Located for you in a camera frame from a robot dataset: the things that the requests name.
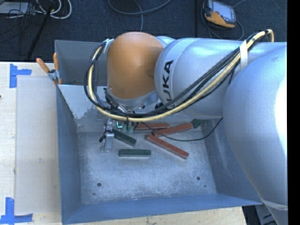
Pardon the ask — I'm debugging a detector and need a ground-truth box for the red-brown flat block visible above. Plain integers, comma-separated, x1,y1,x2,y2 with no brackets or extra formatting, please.
145,133,190,160
153,122,194,137
134,122,170,131

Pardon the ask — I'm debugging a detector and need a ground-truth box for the grey metal bin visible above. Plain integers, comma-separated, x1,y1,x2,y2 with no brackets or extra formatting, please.
54,40,263,225

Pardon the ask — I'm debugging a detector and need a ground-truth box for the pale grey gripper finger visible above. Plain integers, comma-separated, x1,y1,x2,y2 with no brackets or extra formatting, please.
100,130,115,153

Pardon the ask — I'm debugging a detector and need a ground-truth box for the dark green flat block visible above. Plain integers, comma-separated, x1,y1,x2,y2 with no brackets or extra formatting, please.
191,119,207,129
112,128,137,147
119,149,152,158

